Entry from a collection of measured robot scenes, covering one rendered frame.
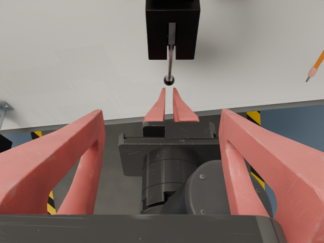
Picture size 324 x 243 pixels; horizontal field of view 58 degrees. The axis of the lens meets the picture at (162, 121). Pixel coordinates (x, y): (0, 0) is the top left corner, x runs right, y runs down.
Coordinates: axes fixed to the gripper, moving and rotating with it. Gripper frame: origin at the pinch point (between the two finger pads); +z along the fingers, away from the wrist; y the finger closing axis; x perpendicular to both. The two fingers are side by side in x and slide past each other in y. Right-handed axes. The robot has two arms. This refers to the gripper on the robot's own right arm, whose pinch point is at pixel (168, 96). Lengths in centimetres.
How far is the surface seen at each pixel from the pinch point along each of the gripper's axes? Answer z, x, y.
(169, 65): -1.0, -5.7, 0.1
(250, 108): 9.0, 12.8, -14.9
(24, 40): 6.6, -3.0, 18.3
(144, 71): 7.5, 2.8, 3.3
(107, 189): 42, 116, 28
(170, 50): -2.5, -8.8, 0.2
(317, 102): 8.7, 10.8, -25.7
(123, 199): 38, 119, 20
